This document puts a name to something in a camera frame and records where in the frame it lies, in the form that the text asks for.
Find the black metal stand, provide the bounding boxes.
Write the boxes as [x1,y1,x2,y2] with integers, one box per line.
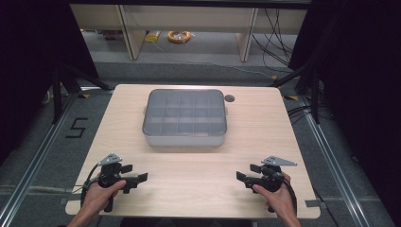
[269,61,322,125]
[51,61,112,125]

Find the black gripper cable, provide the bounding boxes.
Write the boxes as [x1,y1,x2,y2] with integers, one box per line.
[281,175,299,216]
[79,163,105,210]

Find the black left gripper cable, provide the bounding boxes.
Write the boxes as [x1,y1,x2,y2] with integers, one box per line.
[79,163,105,210]

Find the bundle of black hanging cables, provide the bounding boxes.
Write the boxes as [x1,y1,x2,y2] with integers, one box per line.
[251,7,295,70]

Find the light wooden shelf unit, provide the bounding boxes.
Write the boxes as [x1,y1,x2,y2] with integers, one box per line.
[69,3,308,63]

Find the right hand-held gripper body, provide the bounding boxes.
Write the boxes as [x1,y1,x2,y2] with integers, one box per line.
[258,155,298,213]

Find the yellow packet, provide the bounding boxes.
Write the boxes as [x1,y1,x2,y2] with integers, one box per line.
[144,30,162,44]

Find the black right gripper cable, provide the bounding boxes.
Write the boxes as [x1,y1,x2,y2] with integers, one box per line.
[281,175,299,216]

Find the thin white floor cable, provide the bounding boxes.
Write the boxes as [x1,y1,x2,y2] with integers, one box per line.
[150,40,276,79]

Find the person's left hand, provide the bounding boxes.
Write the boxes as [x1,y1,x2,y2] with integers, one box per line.
[81,180,128,218]

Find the orange cable coil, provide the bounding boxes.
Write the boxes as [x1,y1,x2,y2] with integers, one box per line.
[166,29,193,44]

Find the black floor cables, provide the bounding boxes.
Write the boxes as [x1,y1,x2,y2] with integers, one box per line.
[286,103,333,122]

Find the person's right hand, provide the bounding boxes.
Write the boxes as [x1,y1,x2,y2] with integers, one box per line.
[252,171,299,219]

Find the grey compartment storage box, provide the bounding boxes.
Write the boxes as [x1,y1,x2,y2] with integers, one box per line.
[141,88,229,148]

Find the aluminium floor rail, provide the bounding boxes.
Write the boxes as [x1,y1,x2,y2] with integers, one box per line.
[297,94,371,227]
[0,91,80,227]

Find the black curtain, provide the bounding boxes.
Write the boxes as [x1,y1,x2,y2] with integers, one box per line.
[0,0,99,166]
[288,0,401,219]

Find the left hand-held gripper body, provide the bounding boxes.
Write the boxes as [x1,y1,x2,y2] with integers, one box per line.
[97,152,129,213]

